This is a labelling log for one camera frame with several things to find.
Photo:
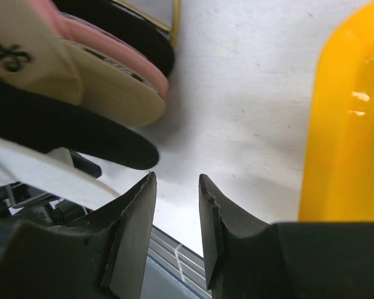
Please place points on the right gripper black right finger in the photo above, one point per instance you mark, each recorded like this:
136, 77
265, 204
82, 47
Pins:
242, 254

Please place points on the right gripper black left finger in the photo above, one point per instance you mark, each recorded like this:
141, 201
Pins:
111, 259

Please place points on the white baseball cap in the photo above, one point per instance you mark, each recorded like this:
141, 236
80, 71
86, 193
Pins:
24, 165

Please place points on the black NY baseball cap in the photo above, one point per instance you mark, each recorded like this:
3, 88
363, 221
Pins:
43, 124

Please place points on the beige baseball cap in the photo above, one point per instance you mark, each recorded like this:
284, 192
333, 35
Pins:
34, 58

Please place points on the pink baseball cap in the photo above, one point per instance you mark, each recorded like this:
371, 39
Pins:
77, 30

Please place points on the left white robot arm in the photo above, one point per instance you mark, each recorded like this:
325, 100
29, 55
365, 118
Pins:
43, 207

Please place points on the yellow plastic tray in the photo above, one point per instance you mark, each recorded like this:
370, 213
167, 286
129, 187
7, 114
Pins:
338, 179

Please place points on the aluminium frame rail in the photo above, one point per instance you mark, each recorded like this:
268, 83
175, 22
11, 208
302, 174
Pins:
172, 270

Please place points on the gold wire hat stand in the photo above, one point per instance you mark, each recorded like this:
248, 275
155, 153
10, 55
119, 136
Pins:
163, 15

